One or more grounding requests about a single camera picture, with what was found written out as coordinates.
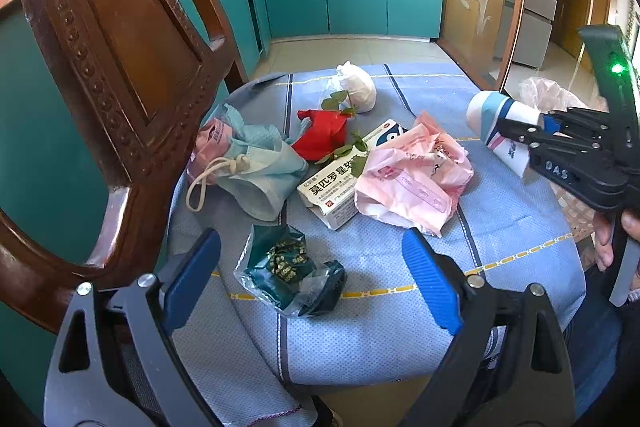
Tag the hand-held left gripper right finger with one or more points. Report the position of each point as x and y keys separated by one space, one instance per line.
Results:
x=430 y=282

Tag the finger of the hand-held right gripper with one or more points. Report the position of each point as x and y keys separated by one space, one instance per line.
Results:
x=575 y=121
x=520 y=133

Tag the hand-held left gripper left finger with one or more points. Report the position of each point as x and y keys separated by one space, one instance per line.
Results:
x=192 y=279

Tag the white and blue paper cup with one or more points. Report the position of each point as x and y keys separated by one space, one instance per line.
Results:
x=487 y=112

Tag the pink bag lined trash bin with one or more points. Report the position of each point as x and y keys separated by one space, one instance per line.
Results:
x=545 y=92

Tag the person's right hand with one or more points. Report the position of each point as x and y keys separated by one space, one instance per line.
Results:
x=602 y=242

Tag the blue striped tablecloth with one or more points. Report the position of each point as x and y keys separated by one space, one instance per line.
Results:
x=500 y=217

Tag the green foil wrapper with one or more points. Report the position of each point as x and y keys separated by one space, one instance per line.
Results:
x=280 y=262

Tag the crumpled pink plastic bag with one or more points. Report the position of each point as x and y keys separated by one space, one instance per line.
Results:
x=410 y=187

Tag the wooden door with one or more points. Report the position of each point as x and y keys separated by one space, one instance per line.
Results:
x=575 y=2

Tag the white medicine box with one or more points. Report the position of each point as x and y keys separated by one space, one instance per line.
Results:
x=330 y=202

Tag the pink packet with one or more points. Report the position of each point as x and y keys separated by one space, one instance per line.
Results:
x=210 y=147

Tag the light blue face mask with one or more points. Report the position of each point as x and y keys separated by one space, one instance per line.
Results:
x=260 y=162

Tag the person's blue jeans leg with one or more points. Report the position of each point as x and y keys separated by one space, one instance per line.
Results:
x=592 y=337

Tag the white tied plastic bag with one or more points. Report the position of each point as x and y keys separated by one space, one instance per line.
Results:
x=357 y=88

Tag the red rose with leaves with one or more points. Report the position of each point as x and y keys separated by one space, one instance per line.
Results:
x=320 y=132

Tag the carved wooden chair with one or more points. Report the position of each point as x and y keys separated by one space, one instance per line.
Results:
x=125 y=32

